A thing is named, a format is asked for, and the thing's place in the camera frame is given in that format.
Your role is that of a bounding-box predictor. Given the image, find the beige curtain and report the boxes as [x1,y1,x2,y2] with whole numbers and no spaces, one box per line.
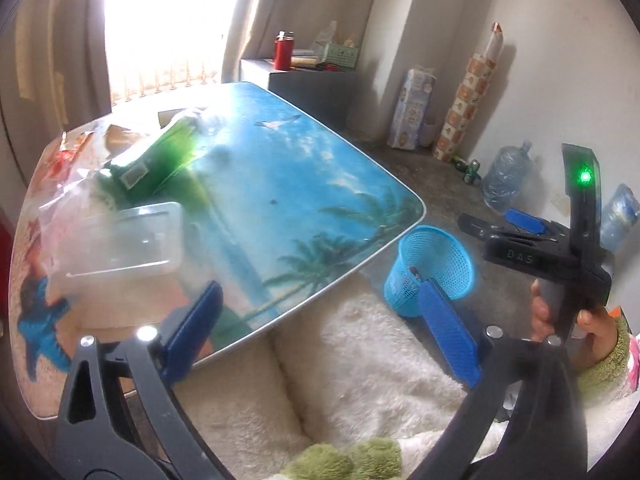
[0,0,112,131]
[220,0,393,86]

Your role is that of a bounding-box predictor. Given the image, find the window railing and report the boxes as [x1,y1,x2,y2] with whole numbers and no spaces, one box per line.
[110,55,222,107]

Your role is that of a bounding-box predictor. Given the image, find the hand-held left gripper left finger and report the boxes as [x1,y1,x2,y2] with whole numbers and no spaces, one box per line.
[55,280,236,480]

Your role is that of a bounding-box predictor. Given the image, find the grey cabinet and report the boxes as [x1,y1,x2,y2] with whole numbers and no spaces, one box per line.
[240,57,358,131]

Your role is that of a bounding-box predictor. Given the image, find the clear plastic wrapper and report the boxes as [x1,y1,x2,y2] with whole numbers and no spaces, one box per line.
[314,21,341,48]

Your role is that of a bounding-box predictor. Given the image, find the large blue water jug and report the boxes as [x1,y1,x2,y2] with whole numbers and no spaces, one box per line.
[482,140,534,213]
[599,183,635,252]

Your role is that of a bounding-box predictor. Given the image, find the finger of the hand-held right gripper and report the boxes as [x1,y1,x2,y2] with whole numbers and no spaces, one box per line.
[506,207,569,239]
[459,212,566,242]

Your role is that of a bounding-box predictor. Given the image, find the person's white fleece pants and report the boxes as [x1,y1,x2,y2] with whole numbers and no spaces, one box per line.
[170,270,638,480]

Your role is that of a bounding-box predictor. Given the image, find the orange red snack wrapper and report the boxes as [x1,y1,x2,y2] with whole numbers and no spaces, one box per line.
[50,130,101,181]

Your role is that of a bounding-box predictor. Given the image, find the clear plastic food container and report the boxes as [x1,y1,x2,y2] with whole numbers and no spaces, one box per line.
[50,201,183,331]

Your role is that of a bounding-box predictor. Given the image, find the red thermos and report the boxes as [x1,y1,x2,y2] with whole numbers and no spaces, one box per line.
[273,31,296,71]

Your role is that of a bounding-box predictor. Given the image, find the person's right forearm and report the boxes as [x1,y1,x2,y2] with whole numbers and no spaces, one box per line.
[574,316,633,405]

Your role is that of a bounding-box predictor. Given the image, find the blue mesh basket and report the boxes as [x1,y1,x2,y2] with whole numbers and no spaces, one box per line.
[384,225,476,319]

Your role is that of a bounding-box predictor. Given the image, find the person's right hand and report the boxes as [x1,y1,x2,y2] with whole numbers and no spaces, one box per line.
[530,279,622,368]

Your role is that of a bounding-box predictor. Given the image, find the clear plastic bag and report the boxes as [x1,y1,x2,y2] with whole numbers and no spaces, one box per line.
[37,160,121,271]

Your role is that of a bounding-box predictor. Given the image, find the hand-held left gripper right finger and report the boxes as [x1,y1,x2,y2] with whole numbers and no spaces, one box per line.
[415,280,587,480]

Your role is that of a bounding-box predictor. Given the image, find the toilet paper pack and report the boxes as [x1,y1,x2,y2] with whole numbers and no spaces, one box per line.
[389,67,438,150]

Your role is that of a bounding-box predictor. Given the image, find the patterned wallpaper roll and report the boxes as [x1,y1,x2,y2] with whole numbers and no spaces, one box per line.
[432,22,504,162]

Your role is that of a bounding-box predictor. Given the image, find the person's green fleece top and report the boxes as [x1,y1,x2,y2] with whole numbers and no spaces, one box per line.
[280,437,404,480]

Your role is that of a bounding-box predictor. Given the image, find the green plastic bag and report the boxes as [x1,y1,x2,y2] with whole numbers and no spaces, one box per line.
[97,110,211,206]

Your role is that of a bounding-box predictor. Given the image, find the yellow cloth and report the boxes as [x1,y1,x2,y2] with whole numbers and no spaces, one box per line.
[102,124,146,153]

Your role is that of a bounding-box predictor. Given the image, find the green storage basket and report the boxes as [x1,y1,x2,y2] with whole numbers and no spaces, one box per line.
[320,42,360,72]

